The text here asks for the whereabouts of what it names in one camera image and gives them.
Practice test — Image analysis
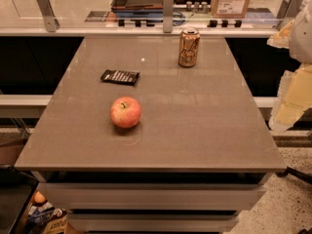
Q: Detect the black snack packet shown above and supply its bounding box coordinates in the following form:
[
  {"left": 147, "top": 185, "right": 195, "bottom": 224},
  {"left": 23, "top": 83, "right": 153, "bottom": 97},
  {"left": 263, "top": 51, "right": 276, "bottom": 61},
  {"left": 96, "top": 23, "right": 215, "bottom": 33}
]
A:
[{"left": 100, "top": 69, "right": 139, "bottom": 86}]

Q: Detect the left metal bracket post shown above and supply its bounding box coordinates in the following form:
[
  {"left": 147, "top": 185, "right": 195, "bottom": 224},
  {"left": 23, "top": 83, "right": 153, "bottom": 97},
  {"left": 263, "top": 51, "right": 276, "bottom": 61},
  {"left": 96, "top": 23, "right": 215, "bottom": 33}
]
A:
[{"left": 36, "top": 0, "right": 59, "bottom": 32}]

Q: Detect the snack bag under table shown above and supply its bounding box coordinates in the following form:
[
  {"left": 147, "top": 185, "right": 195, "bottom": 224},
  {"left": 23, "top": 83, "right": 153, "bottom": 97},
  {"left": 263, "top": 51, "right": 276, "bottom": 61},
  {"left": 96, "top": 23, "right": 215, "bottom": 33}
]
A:
[{"left": 24, "top": 202, "right": 67, "bottom": 234}]

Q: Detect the metal bracket post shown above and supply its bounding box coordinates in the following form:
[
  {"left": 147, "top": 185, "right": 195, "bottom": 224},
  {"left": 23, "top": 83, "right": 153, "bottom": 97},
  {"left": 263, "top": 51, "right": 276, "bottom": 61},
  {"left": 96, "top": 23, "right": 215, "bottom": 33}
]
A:
[
  {"left": 163, "top": 0, "right": 174, "bottom": 33},
  {"left": 276, "top": 0, "right": 304, "bottom": 29},
  {"left": 36, "top": 0, "right": 59, "bottom": 32}
]

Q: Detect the cardboard box with label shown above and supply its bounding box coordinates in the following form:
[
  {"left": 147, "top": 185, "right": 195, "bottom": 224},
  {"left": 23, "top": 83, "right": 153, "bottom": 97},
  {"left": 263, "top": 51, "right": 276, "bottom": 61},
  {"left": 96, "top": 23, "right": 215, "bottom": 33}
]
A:
[{"left": 211, "top": 0, "right": 250, "bottom": 19}]

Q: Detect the small orange fruit below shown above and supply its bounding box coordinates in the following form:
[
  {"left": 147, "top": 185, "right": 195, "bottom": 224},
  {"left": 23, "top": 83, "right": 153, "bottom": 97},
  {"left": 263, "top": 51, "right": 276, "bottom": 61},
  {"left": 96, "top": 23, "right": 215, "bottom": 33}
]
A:
[{"left": 34, "top": 191, "right": 47, "bottom": 205}]

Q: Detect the right metal bracket post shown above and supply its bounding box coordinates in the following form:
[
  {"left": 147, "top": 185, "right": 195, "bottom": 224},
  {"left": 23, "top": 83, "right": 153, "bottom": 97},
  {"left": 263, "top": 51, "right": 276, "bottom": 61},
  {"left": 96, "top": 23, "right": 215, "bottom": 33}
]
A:
[{"left": 276, "top": 0, "right": 304, "bottom": 29}]

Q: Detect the upper white drawer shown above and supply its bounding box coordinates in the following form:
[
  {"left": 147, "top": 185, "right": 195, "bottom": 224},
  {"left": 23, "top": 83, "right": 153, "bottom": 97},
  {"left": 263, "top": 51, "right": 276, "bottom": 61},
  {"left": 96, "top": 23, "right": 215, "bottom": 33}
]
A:
[{"left": 39, "top": 183, "right": 265, "bottom": 211}]

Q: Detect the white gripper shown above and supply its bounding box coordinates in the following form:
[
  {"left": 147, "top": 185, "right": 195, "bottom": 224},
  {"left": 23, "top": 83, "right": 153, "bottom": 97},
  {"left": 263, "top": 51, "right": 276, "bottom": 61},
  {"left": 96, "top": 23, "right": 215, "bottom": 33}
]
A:
[{"left": 267, "top": 1, "right": 312, "bottom": 133}]

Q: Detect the red apple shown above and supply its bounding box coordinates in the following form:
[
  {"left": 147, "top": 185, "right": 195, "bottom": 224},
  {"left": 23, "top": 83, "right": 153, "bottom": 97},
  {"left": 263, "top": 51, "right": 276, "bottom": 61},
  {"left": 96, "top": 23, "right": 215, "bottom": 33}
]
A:
[{"left": 110, "top": 97, "right": 141, "bottom": 129}]

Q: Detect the middle metal bracket post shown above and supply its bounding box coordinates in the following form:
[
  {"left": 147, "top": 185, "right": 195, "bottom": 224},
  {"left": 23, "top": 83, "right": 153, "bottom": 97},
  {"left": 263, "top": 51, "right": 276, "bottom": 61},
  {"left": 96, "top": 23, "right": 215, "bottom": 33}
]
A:
[{"left": 163, "top": 0, "right": 174, "bottom": 33}]

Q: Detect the orange soda can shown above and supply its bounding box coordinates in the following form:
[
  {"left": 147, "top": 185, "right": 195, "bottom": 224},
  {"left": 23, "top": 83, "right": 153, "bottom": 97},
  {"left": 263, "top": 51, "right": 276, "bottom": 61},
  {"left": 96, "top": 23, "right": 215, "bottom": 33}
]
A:
[{"left": 178, "top": 27, "right": 200, "bottom": 67}]

